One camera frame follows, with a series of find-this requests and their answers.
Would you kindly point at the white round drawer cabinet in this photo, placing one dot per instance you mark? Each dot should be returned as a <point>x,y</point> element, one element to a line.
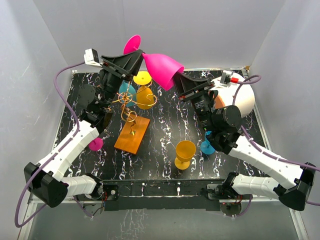
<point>245,99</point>

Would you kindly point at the yellow wine glass back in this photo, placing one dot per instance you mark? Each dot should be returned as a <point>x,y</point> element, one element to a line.
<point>144,95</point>

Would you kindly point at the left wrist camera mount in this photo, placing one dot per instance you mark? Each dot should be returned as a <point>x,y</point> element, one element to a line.
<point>91,58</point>

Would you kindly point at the aluminium front rail frame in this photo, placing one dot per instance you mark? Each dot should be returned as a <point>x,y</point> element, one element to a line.
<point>162,194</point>

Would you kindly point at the yellow wine glass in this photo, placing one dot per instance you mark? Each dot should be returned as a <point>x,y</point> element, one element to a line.
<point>185,151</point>
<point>144,95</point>

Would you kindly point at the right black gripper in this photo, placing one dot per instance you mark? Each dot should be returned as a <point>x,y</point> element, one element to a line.
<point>185,85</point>

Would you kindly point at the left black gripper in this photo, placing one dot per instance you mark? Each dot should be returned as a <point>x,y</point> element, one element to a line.
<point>126,65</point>

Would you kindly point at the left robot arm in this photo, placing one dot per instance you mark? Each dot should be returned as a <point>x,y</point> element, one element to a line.
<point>46,179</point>

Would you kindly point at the pink wine glass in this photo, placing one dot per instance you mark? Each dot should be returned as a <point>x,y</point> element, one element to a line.
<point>162,69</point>
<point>96,144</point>

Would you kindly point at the teal wine glass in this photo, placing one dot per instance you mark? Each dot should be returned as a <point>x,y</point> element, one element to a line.
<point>127,90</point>

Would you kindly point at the blue wine glass right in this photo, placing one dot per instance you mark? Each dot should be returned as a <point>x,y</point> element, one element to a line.
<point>205,146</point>

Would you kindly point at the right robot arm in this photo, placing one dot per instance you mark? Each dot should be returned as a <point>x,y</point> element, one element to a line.
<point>287,181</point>

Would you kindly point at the yellow wine glass front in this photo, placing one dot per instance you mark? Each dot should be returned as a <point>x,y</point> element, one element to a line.
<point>185,151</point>

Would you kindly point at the gold wire wine glass rack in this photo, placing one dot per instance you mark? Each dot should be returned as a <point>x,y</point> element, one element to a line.
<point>134,129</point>

